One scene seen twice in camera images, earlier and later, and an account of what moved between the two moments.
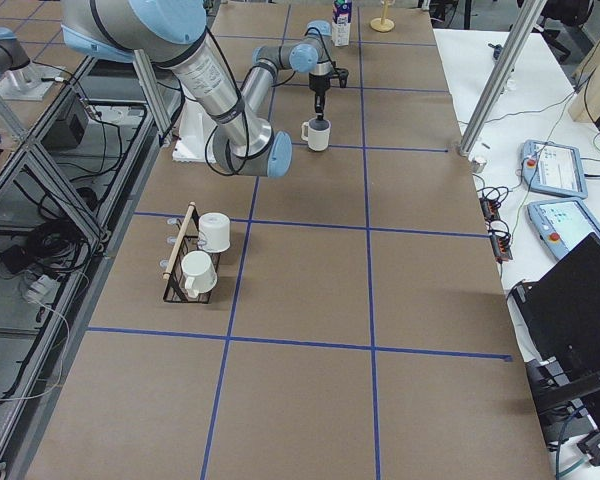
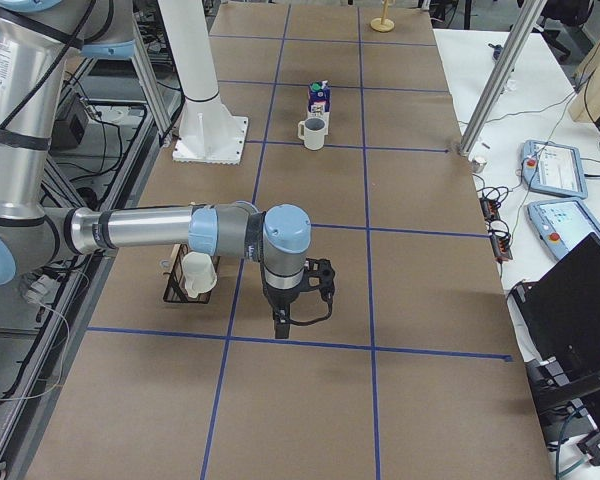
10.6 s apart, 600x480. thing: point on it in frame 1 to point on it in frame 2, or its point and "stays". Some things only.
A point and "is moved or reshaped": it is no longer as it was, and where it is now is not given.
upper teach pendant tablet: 555,168 stays
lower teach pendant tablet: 562,225 stays
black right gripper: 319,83 to 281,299
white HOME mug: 316,132 stays
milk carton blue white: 341,22 is moved or reshaped
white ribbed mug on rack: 199,273 stays
